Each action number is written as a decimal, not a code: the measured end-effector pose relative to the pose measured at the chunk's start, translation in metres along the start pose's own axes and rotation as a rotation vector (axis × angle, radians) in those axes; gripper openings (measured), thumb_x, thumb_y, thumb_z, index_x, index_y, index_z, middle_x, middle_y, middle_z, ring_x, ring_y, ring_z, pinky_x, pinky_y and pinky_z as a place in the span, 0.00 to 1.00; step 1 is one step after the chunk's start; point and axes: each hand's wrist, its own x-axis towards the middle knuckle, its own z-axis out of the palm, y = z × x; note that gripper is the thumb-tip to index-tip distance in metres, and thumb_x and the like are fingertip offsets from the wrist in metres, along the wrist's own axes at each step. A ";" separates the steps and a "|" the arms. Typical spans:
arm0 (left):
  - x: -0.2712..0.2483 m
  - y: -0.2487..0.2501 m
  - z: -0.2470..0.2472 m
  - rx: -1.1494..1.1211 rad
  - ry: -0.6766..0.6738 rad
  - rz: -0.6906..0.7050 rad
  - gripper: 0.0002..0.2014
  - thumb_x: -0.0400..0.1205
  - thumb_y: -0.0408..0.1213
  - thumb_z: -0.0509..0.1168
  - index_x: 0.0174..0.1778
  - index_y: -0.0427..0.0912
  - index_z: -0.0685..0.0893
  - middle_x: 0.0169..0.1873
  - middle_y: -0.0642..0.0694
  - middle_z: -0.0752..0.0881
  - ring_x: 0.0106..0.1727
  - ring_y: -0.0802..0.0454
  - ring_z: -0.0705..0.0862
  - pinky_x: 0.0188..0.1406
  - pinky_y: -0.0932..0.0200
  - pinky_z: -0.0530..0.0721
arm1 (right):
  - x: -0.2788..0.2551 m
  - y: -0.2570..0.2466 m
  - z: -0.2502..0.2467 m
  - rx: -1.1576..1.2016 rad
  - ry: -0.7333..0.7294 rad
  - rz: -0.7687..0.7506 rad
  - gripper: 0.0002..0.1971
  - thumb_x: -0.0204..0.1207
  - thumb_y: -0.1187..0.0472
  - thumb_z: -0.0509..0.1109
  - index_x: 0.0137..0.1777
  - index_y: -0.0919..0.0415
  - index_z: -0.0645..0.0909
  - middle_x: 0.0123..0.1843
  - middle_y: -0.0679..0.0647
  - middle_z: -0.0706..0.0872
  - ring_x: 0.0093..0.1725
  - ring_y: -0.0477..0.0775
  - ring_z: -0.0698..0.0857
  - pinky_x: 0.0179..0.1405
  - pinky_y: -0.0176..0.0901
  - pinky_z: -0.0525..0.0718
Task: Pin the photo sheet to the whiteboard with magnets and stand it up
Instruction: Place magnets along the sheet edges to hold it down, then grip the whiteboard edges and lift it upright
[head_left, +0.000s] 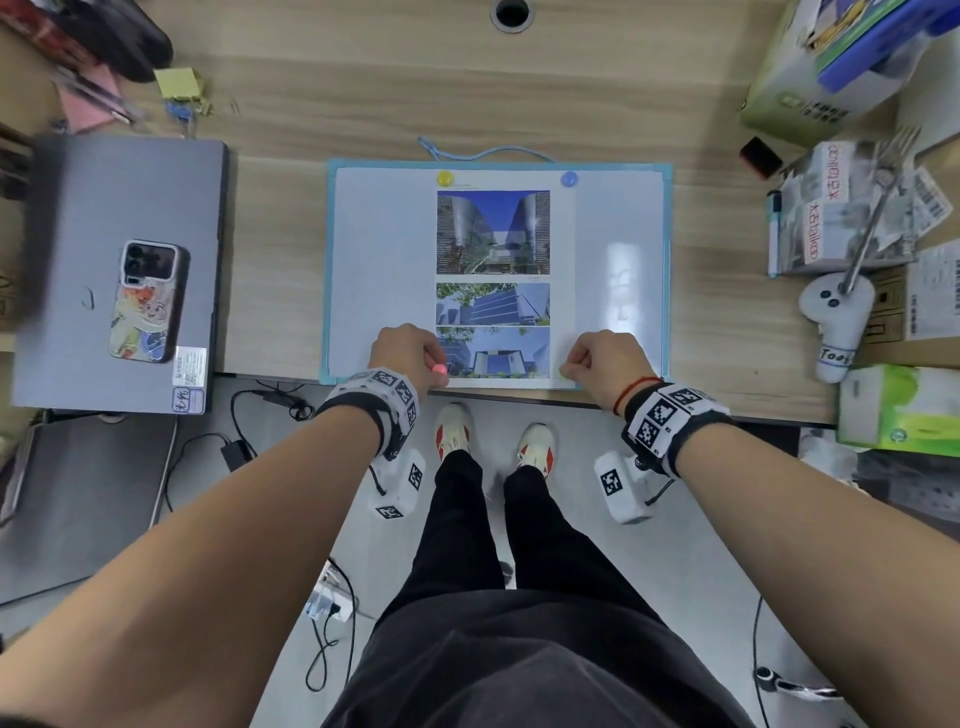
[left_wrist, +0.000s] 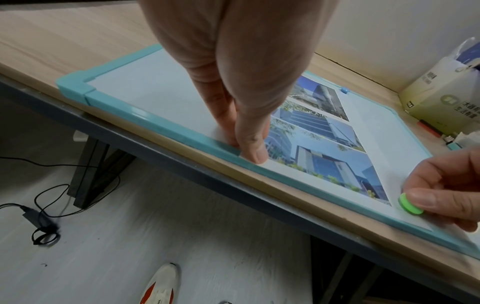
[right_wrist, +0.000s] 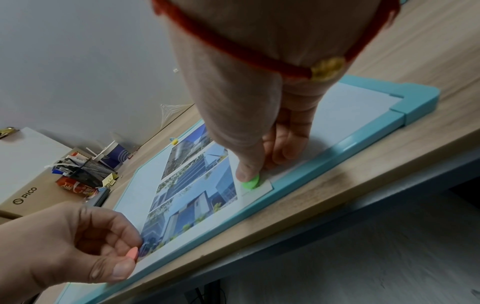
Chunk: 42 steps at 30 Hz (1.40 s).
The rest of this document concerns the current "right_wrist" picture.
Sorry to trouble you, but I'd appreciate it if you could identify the black cable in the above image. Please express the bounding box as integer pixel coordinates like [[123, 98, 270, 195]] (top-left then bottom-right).
[[192, 280, 228, 304]]

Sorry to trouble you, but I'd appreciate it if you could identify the green round magnet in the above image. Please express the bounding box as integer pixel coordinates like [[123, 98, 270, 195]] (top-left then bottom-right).
[[240, 174, 262, 191]]

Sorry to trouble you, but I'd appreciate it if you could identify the black mesh pen holder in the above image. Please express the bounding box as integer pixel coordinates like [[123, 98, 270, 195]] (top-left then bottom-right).
[[68, 158, 116, 187]]

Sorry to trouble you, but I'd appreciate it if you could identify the white magnetic board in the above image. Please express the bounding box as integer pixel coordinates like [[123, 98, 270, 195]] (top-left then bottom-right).
[[55, 75, 441, 304]]

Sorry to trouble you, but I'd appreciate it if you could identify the printed page with building photos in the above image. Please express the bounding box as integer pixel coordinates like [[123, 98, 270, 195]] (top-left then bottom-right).
[[136, 123, 275, 262]]

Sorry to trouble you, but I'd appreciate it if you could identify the dark flat notebook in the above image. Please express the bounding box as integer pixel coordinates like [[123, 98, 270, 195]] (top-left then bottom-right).
[[84, 187, 112, 208]]

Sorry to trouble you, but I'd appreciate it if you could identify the person's right forearm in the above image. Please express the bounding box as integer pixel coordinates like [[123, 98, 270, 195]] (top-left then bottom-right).
[[156, 0, 388, 70]]

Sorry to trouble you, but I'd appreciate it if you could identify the blue and white box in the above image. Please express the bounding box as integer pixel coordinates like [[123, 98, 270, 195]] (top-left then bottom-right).
[[99, 141, 132, 172]]

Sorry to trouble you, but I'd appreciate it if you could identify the white and brown cardboard box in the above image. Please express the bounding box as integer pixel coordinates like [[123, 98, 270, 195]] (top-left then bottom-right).
[[0, 127, 86, 219]]

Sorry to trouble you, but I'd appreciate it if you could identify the person's left hand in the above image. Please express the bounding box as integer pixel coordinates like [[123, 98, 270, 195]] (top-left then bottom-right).
[[20, 202, 145, 294]]

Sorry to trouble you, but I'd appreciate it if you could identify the yellow binder clip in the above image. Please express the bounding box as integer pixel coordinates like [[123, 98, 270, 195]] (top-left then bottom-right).
[[100, 173, 121, 189]]

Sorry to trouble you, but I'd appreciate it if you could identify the person's right hand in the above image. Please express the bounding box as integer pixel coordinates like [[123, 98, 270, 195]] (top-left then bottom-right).
[[170, 28, 361, 183]]

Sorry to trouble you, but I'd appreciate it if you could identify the person's left forearm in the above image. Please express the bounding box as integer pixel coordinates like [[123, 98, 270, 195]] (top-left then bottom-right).
[[0, 221, 43, 304]]

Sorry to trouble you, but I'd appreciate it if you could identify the bundle of pens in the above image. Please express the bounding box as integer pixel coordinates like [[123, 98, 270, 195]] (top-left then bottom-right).
[[44, 150, 93, 176]]

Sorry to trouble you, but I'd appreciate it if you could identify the red snack packet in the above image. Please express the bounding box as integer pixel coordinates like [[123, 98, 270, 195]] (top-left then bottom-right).
[[55, 176, 100, 199]]

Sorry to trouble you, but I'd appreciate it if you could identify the red string bracelet gold bead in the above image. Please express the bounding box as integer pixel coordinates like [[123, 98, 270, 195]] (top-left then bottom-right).
[[151, 0, 401, 82]]

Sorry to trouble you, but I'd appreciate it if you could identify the gold binder clip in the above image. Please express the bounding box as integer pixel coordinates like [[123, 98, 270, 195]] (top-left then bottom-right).
[[0, 126, 21, 141]]

